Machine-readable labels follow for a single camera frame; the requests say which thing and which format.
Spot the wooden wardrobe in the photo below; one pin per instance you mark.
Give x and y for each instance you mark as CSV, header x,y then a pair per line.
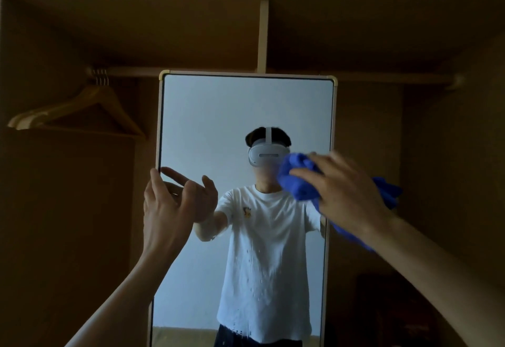
x,y
59,220

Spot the person's right hand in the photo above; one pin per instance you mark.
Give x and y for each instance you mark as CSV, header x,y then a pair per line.
x,y
347,196

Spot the person's left hand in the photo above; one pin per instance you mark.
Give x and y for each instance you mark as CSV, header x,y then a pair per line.
x,y
167,220

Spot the wooden clothes rail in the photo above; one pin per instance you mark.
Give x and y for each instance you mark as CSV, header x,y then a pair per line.
x,y
189,71

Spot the tall framed mirror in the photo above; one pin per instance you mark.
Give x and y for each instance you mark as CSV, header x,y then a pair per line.
x,y
205,122

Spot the wooden clothes hanger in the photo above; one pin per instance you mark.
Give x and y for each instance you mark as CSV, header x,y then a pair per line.
x,y
51,113
27,120
118,110

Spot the person's left forearm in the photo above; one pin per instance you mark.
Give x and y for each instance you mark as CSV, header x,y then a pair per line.
x,y
122,303

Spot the person's right forearm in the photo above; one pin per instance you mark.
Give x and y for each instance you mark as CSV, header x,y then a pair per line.
x,y
442,275

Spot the blue microfibre cloth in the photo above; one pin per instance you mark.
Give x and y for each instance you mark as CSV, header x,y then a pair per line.
x,y
298,181

